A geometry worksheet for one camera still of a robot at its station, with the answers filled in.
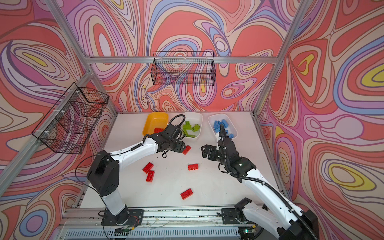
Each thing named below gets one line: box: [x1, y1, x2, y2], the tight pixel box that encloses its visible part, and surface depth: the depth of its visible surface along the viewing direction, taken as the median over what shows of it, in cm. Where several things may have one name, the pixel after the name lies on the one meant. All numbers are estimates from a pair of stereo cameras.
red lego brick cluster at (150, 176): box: [146, 170, 155, 183], surface depth 88 cm
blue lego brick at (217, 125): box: [213, 120, 222, 132], surface depth 110 cm
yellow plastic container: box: [142, 112, 169, 136], surface depth 113 cm
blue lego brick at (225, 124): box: [221, 119, 229, 128], surface depth 112 cm
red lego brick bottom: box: [180, 188, 194, 200], surface depth 82 cm
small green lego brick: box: [191, 124, 201, 132], surface depth 108 cm
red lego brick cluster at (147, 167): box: [142, 162, 154, 174], surface depth 90 cm
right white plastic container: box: [208, 113, 238, 140], surface depth 112 cm
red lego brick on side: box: [188, 164, 199, 171], surface depth 91 cm
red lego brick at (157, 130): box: [153, 127, 164, 134], surface depth 109 cm
